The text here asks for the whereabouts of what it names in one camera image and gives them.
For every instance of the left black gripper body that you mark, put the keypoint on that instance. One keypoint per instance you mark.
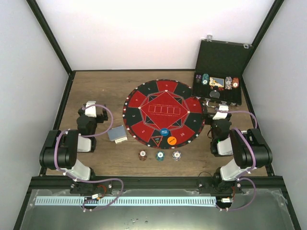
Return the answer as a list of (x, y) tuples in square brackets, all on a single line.
[(101, 119)]

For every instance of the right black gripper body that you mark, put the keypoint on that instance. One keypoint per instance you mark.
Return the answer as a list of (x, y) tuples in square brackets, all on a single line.
[(208, 117)]

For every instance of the orange round blind button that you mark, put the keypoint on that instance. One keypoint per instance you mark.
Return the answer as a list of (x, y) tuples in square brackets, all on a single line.
[(172, 140)]

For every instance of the red poker chip stack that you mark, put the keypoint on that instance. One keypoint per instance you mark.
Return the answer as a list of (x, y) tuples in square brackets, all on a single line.
[(142, 155)]

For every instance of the blue round blind button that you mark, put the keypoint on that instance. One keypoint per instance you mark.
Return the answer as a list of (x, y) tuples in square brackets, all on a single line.
[(164, 132)]

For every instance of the teal poker chip stack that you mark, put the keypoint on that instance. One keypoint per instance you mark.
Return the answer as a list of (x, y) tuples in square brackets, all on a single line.
[(160, 156)]

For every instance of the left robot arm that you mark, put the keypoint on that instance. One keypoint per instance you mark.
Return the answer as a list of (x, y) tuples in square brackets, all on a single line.
[(60, 149)]

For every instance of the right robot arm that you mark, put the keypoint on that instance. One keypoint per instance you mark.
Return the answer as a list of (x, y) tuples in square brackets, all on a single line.
[(248, 148)]

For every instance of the white card deck box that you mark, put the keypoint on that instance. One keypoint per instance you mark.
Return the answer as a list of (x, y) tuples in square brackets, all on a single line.
[(120, 140)]

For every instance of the black round button in case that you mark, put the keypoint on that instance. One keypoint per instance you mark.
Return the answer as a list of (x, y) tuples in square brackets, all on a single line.
[(214, 94)]

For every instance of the card box in case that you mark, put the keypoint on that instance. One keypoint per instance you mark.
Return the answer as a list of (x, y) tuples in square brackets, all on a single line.
[(218, 82)]

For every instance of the grey chips in case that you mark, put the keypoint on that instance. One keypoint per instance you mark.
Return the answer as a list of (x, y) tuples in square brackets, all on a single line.
[(228, 83)]

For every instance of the orange chips in case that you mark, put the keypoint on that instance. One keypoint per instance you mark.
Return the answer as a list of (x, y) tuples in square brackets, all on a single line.
[(235, 83)]

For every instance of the black poker chip case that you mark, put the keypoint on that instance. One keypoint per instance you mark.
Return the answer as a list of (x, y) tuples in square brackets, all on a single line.
[(220, 59)]

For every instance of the teal chips in case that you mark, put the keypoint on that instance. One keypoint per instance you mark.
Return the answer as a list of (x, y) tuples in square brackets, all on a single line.
[(205, 79)]

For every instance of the purple chips in case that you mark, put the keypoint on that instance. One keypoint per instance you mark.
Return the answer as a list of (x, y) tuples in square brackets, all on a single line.
[(198, 78)]

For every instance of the round red black poker mat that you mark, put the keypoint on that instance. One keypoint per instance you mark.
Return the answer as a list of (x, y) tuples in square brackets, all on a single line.
[(158, 104)]

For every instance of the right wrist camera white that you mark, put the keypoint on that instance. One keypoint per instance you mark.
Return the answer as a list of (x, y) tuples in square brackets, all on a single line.
[(221, 112)]

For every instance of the light blue slotted rail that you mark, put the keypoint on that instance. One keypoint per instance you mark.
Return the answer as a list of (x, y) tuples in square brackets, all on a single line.
[(203, 201)]

